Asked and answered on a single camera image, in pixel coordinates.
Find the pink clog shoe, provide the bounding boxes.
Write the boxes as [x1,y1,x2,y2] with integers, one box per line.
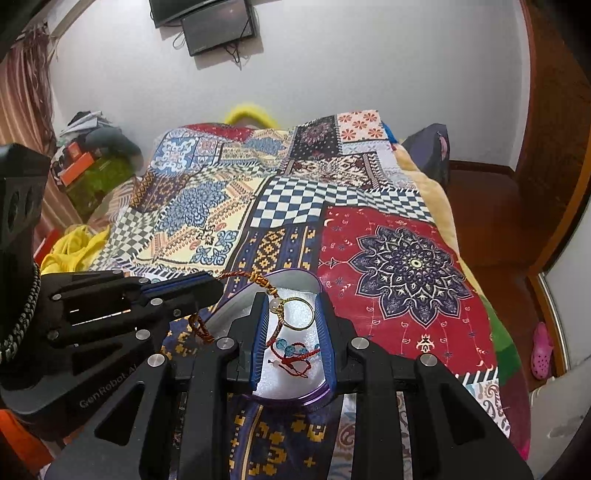
[530,322,556,380]

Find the gold ring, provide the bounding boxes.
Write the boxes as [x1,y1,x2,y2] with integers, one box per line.
[272,296,318,331]

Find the wooden door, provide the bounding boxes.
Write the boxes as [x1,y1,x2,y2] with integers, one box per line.
[510,0,591,282]

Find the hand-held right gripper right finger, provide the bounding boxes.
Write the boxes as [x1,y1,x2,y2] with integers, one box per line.
[314,291,536,480]

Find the green cloth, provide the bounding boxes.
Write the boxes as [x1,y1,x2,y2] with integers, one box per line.
[480,295,525,367]

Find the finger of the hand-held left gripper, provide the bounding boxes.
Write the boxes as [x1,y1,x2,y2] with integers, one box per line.
[41,270,225,309]
[45,295,206,365]

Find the red bracelet with blue beads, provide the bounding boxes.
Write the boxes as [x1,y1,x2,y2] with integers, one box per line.
[265,323,322,380]

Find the small black wall monitor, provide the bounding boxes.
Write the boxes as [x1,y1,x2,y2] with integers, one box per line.
[180,8,257,57]

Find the yellow cloth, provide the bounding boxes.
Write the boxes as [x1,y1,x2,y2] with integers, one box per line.
[41,224,112,274]

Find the black monitor cable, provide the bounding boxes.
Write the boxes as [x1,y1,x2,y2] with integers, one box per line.
[225,41,252,71]

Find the patchwork printed blanket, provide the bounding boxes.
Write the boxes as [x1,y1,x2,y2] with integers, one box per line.
[90,110,514,480]

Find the grey braided cable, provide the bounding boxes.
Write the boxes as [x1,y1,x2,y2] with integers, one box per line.
[0,261,41,367]

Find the yellow plush ring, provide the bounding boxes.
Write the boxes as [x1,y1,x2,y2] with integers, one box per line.
[224,104,279,129]

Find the orange box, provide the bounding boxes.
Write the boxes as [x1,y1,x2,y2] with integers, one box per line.
[50,142,101,189]

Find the grey cloth bundle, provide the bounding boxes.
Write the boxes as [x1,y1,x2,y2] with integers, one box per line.
[85,126,143,160]

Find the white wardrobe panel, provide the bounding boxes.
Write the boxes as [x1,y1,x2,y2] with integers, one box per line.
[529,240,591,374]

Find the dark blue bag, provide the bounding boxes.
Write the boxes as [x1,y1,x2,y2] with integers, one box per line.
[401,123,452,188]

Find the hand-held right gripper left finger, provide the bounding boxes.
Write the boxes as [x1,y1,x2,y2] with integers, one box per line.
[44,293,271,480]

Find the striped brown curtain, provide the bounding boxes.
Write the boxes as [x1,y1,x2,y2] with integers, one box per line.
[0,25,60,155]

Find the purple rimmed oval tray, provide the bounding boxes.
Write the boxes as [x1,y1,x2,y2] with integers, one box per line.
[203,270,335,408]

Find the large black wall monitor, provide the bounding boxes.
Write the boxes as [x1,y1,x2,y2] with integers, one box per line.
[148,0,254,29]

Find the white papers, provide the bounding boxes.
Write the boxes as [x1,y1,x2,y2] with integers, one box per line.
[59,110,115,138]

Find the beige plush blanket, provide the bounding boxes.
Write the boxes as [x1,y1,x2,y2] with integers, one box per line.
[392,143,465,264]

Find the red and yellow braided cord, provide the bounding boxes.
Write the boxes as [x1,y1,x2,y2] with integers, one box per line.
[188,269,280,346]

